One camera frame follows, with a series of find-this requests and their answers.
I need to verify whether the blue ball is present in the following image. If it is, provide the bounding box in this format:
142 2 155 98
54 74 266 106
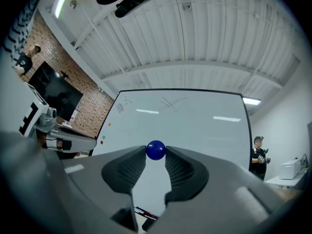
145 140 167 161

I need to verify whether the black wall television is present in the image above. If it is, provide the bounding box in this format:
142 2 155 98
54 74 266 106
28 61 84 122

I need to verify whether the white whiteboard with black frame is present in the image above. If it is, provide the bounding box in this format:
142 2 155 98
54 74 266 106
91 88 253 219

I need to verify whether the blue whiteboard marker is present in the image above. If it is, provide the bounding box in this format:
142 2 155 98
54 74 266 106
134 205 150 215

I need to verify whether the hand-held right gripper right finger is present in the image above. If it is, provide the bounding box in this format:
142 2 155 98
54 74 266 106
146 145 286 234

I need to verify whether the white table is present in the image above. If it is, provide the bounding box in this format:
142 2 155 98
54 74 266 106
264 172 307 190

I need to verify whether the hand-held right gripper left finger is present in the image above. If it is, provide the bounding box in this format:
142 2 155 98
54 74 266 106
60 144 147 221

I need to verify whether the person's striped shirt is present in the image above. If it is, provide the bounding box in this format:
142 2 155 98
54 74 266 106
0 0 46 136

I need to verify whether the wooden table with black legs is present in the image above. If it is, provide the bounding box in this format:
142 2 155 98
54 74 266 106
273 188 304 203

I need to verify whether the black head-worn camera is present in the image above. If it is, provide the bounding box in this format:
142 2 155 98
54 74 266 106
96 0 153 19

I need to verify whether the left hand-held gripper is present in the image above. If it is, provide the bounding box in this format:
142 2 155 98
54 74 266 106
19 84 98 154

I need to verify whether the red whiteboard marker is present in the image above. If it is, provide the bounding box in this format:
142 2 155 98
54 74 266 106
142 210 160 220

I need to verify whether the white rectangular box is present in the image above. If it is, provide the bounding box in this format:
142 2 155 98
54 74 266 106
279 158 302 180

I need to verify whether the long ceiling lamp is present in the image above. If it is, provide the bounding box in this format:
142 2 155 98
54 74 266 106
242 97 262 106
54 0 68 19

